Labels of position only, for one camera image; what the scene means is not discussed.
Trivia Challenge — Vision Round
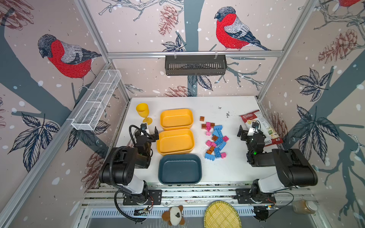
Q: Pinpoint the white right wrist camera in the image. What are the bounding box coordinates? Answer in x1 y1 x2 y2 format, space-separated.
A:
247 126 259 136

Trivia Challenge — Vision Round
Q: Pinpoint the yellow plastic bin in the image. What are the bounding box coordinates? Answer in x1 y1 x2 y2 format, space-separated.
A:
160 109 194 131
157 129 195 156

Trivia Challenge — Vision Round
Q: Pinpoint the brown lego brick front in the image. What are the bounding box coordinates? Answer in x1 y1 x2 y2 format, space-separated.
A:
206 148 214 154

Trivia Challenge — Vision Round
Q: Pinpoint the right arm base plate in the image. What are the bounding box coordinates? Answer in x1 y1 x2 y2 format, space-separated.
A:
234 189 276 204

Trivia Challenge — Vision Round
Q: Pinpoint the black wall basket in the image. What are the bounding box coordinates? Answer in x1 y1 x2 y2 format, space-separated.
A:
165 55 227 76

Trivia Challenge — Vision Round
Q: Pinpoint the far yellow plastic bin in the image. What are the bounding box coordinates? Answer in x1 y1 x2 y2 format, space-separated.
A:
160 109 194 131

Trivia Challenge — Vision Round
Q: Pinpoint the amber glass jar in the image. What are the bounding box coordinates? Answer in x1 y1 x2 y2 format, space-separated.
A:
292 199 318 214

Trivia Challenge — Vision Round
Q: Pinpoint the yellow plastic goblet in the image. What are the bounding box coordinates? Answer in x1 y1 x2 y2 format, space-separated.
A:
136 103 153 125

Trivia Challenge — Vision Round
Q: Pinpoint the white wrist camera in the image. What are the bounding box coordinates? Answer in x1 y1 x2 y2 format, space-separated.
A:
247 126 259 136
140 123 150 133

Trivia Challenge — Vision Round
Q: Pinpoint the white wire mesh basket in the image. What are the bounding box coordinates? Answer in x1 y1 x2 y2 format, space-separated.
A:
71 69 121 131

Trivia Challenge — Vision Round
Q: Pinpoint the dark teal plastic bin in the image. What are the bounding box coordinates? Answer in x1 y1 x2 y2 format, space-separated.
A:
158 154 202 185

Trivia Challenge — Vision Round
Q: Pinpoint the long blue lego brick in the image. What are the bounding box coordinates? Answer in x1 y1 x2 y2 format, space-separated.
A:
214 125 223 130

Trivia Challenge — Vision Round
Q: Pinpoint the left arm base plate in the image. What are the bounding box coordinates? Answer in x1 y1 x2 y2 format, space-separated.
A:
123 190 162 206

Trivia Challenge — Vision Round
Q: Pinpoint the woven bamboo tray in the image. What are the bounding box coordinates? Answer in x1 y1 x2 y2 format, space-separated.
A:
203 201 242 228

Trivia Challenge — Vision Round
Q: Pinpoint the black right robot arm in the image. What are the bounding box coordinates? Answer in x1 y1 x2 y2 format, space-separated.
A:
236 124 318 204

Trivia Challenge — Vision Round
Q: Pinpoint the snack chips bag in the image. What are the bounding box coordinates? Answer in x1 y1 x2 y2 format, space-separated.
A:
240 110 283 146

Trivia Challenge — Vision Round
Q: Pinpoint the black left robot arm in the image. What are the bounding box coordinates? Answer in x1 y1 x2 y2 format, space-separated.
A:
99 123 161 206

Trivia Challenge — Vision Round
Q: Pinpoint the plush dog toy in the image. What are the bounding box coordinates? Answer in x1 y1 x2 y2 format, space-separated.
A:
162 205 185 226

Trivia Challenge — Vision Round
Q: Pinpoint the blue lego brick front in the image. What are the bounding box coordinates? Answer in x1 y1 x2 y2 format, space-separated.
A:
204 153 215 161

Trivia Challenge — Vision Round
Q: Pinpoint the near yellow plastic bin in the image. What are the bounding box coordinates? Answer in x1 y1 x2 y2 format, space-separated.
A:
157 129 195 156

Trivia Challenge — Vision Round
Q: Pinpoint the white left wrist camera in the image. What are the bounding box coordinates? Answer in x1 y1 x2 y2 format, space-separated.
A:
140 123 150 133

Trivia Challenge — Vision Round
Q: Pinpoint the blue sloped lego brick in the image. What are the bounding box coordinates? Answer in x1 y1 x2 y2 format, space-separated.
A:
213 130 219 137

